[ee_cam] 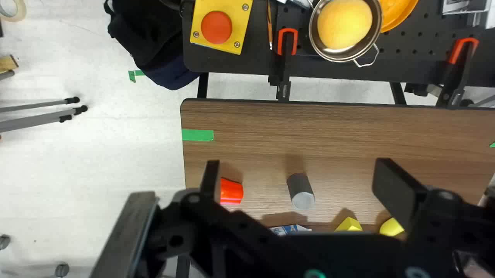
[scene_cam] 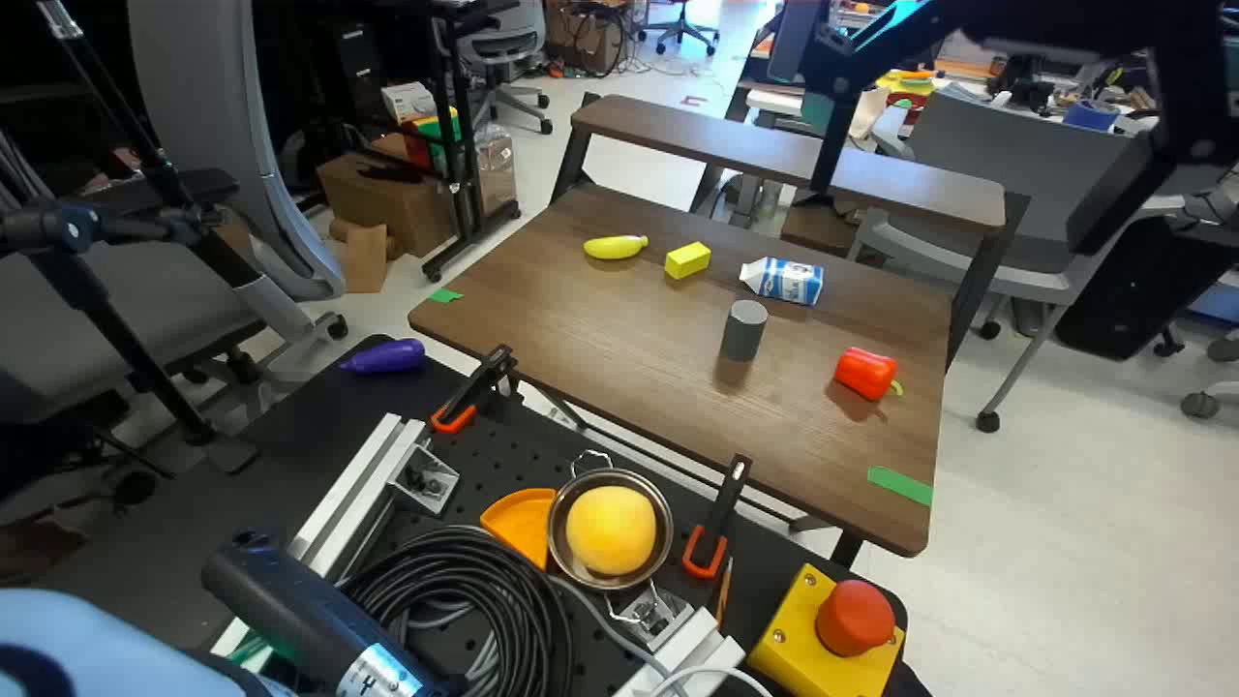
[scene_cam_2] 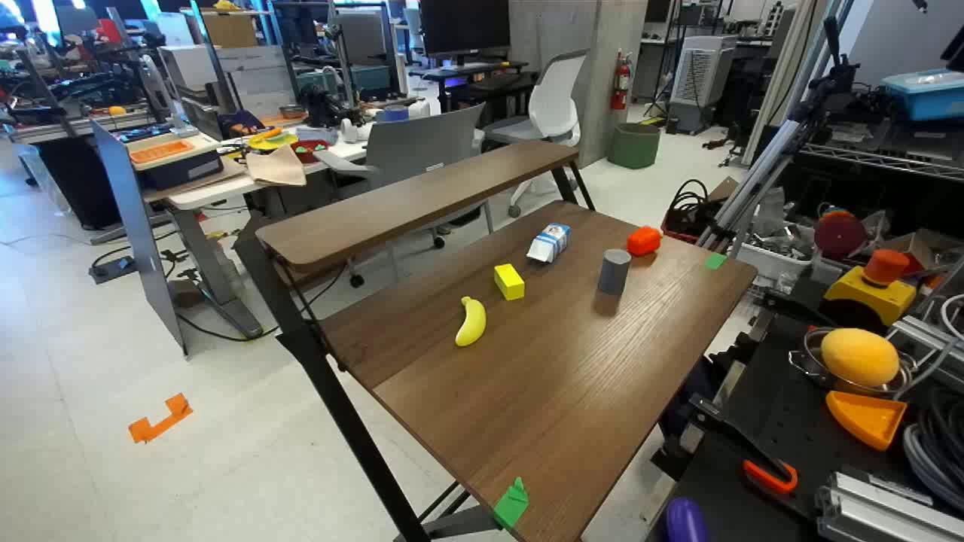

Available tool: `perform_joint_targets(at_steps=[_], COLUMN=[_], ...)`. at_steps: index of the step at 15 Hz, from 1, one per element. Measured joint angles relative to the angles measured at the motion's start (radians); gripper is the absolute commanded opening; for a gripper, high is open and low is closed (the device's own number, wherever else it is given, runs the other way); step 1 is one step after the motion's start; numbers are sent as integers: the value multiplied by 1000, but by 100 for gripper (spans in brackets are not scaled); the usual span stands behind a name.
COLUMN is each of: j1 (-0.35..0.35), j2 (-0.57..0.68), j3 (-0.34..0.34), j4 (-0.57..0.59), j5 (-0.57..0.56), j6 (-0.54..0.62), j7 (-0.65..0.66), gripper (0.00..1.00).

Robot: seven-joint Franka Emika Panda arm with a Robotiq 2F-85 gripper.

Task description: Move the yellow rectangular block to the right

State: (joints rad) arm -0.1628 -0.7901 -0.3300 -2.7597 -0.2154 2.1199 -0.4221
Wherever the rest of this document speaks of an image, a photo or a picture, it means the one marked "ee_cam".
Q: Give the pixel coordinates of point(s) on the orange black clamp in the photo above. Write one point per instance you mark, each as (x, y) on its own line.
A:
(287, 48)
(459, 62)

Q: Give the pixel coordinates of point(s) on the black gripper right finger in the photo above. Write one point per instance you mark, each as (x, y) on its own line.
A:
(397, 190)

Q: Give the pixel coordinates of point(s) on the yellow emergency stop box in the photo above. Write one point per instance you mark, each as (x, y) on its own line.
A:
(221, 25)

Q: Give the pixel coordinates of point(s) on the grey tripod leg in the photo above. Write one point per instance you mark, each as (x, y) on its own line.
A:
(41, 105)
(41, 119)

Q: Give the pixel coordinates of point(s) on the orange pencil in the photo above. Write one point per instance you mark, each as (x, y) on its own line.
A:
(270, 28)

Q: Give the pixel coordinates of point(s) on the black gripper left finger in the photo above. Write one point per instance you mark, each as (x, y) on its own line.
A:
(210, 179)

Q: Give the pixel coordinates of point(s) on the yellow toy banana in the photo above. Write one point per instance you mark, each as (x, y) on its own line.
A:
(391, 227)

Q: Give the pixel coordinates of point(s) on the tape roll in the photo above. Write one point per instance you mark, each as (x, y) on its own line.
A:
(18, 12)

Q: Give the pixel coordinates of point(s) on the black pegboard table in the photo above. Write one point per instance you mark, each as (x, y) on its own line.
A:
(413, 56)

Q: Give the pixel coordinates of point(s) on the grey cylinder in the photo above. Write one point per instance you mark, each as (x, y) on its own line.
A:
(301, 190)

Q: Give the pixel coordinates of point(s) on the green tape strip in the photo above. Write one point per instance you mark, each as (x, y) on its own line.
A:
(493, 145)
(199, 134)

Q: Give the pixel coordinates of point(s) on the red toy bell pepper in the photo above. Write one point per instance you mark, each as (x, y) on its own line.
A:
(232, 190)

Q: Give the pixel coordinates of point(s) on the orange plastic bowl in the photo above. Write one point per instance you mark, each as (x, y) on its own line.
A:
(400, 12)

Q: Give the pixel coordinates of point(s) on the wooden piece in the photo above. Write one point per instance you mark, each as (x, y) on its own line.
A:
(9, 63)

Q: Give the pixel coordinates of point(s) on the green floor tape mark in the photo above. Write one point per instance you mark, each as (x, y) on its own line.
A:
(136, 76)

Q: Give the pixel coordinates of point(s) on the black bag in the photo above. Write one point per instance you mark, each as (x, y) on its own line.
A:
(150, 40)

